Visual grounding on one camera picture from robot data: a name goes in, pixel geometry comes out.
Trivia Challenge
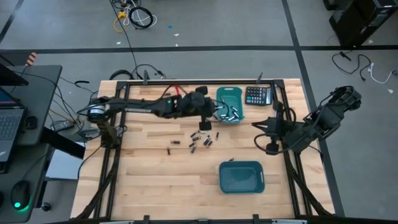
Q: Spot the light teal plastic bin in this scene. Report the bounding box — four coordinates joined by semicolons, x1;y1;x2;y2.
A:
216;86;244;126

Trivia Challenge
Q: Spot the white light bar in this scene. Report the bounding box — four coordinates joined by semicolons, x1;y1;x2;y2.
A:
272;219;308;224

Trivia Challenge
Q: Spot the grey desk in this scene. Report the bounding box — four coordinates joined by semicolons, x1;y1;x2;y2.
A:
0;64;63;147

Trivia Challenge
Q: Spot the white cable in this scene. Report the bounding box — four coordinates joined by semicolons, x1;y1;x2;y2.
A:
368;62;396;85
123;0;158;28

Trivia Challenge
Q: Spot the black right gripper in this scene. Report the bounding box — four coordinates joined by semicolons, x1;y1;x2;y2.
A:
251;100;301;156

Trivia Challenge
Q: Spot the black power adapter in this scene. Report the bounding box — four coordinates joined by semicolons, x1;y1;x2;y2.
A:
50;119;75;132

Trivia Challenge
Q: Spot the yellow cable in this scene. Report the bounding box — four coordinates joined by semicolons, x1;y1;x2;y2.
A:
113;11;128;34

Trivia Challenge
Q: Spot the thick black cable loop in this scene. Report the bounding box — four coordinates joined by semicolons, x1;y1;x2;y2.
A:
108;68;136;81

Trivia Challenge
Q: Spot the grey laptop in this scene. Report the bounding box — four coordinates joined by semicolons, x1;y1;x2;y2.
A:
0;88;26;163

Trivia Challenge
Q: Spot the coiled black cable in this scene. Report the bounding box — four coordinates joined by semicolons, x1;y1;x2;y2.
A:
128;6;155;30

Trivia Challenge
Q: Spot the white board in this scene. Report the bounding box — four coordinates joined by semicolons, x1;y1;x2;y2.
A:
45;148;87;181

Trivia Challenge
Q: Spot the dark blue-teal plastic bin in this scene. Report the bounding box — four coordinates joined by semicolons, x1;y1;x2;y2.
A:
218;160;266;195

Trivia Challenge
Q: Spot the black aluminium table frame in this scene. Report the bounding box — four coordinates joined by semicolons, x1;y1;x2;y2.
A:
74;78;336;222

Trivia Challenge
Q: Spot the small black desk device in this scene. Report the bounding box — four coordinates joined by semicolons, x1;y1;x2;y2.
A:
24;115;39;130

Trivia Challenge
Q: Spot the black desk calculator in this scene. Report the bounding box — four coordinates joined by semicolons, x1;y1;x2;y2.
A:
244;86;274;106

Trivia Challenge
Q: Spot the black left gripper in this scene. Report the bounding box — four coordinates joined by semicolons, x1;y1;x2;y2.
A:
178;86;225;131

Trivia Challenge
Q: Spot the black cable with plug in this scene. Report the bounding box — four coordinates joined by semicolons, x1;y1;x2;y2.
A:
132;63;167;80
331;50;373;83

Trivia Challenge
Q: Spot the dark desk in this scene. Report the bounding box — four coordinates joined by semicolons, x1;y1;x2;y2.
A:
0;144;52;224

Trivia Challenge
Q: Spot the black cabinet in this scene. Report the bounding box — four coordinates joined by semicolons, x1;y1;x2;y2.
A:
323;0;398;48

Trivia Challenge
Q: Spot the black computer mouse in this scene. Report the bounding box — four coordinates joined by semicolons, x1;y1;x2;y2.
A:
10;180;32;211

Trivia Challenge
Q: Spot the black monitor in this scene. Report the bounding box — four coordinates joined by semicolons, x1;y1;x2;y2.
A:
0;63;29;87

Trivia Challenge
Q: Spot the long black floor cable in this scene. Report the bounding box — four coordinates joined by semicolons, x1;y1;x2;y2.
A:
109;0;139;79

